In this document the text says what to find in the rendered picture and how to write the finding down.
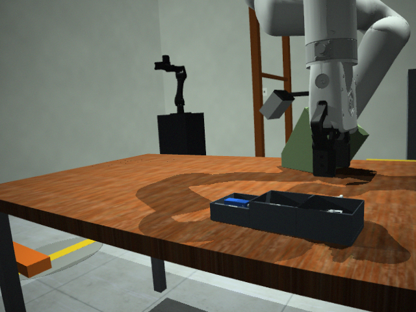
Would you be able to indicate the blue rectangular block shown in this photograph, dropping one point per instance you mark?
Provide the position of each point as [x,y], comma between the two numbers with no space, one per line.
[237,202]

